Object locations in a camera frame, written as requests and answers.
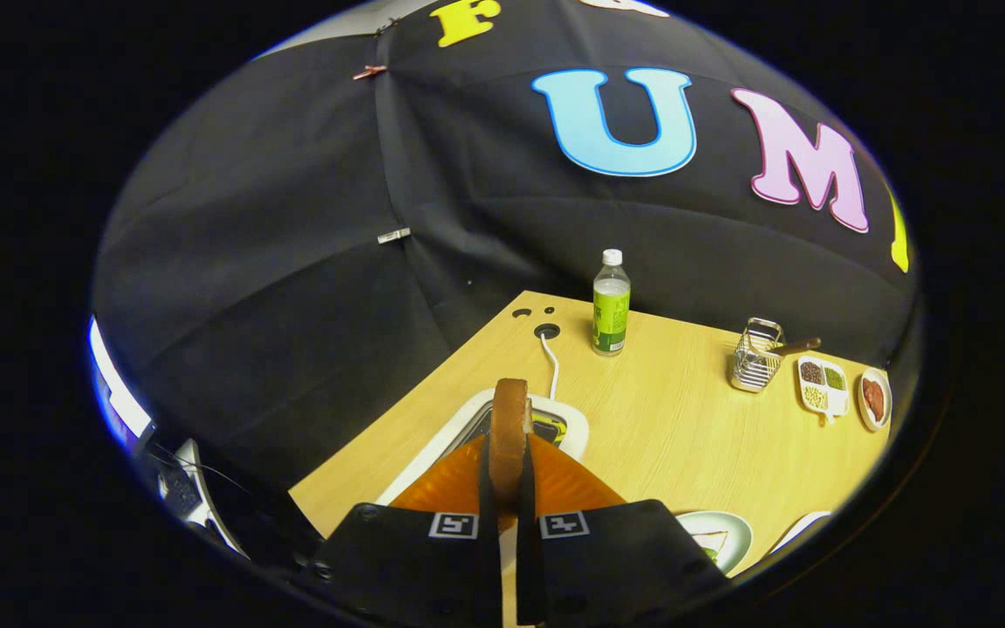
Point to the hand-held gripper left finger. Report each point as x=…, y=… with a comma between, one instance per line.
x=406, y=567

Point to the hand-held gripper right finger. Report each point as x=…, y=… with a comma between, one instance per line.
x=625, y=567

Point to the toast bread slice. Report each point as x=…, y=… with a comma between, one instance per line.
x=509, y=436

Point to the white sandwich bread slice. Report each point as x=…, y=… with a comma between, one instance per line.
x=707, y=541

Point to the pale green round plate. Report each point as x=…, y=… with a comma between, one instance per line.
x=734, y=528

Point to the white toaster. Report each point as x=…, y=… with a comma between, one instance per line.
x=568, y=427

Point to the white square plate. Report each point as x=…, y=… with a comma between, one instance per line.
x=799, y=530

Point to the green label water bottle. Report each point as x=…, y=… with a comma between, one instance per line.
x=611, y=318

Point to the divided white bean dish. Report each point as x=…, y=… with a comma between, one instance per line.
x=823, y=388

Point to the red meat piece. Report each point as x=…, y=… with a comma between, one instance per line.
x=874, y=397

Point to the round white meat plate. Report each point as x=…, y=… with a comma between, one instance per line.
x=886, y=410

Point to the white cloth clip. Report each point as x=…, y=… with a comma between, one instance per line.
x=393, y=235

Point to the black backdrop cloth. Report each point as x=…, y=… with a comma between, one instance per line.
x=337, y=227

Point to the red cloth clip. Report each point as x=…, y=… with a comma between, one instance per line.
x=370, y=71

